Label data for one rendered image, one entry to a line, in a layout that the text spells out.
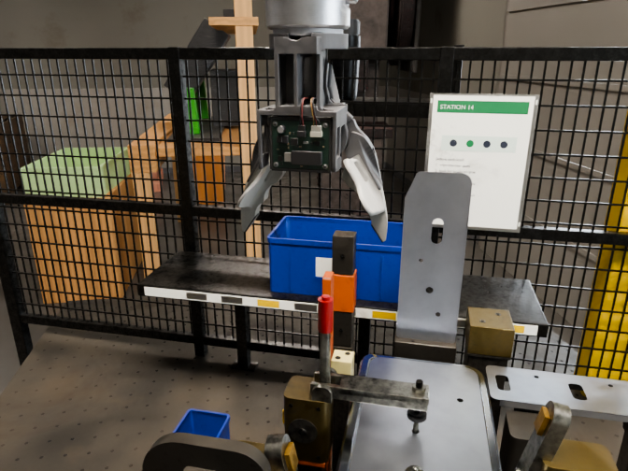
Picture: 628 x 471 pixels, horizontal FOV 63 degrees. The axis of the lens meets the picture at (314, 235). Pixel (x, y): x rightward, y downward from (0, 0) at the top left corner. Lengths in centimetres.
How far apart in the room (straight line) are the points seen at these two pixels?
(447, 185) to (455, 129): 28
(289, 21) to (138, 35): 657
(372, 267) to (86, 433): 77
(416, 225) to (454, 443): 38
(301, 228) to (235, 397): 47
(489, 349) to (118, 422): 88
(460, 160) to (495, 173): 8
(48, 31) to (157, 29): 127
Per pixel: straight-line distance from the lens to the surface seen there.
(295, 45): 44
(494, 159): 122
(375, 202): 50
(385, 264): 109
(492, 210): 125
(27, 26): 735
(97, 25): 712
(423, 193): 94
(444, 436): 84
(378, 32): 493
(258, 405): 137
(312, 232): 125
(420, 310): 103
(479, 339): 102
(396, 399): 79
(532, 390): 98
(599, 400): 100
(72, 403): 150
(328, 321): 74
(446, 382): 95
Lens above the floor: 154
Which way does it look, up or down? 20 degrees down
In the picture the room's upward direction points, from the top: straight up
